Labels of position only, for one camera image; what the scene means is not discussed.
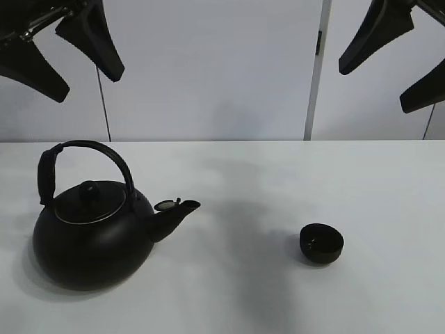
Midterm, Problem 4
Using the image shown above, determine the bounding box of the black round teapot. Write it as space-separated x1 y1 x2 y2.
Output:
32 140 201 291

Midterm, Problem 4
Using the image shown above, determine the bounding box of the grey vertical wall post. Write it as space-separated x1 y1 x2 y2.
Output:
303 0 332 141

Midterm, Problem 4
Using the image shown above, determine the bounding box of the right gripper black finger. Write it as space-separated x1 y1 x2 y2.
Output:
339 0 414 75
400 61 444 113

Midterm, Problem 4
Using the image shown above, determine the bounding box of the small black teacup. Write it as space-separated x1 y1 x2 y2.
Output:
299 223 344 265

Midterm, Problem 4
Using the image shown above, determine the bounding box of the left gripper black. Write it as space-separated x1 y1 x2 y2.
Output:
1 1 124 103

